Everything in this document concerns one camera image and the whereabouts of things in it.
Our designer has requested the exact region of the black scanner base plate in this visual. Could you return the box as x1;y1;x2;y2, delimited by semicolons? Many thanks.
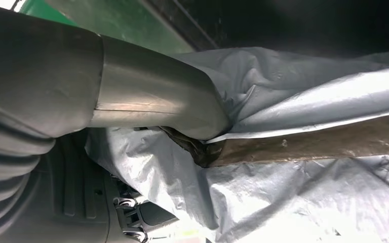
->
139;0;389;59

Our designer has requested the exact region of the green conveyor belt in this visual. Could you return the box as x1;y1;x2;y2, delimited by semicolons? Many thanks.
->
18;0;80;27

